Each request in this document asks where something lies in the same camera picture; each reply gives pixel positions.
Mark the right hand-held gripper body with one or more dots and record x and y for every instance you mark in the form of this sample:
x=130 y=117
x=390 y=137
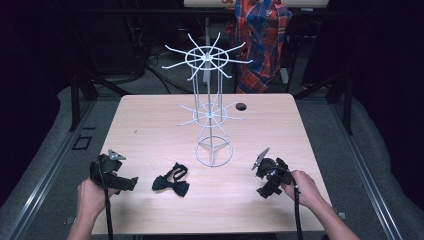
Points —
x=275 y=170

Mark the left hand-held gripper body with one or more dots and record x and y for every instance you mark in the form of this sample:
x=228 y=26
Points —
x=106 y=166

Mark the black bow tie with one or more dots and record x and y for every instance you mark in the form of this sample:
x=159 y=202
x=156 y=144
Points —
x=180 y=188

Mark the person's right hand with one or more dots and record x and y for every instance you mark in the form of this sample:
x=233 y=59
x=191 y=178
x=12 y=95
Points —
x=305 y=190

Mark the person's left hand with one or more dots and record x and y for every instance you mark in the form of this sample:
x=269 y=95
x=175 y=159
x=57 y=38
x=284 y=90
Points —
x=90 y=200

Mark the black metal stand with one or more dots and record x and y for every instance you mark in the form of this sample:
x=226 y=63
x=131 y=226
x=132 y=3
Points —
x=348 y=106
x=75 y=103

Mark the red blue plaid cloth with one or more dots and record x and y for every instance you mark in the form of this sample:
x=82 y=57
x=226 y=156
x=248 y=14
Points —
x=263 y=40

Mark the grey metal floor rail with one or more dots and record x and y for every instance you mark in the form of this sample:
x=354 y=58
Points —
x=363 y=170
x=50 y=173

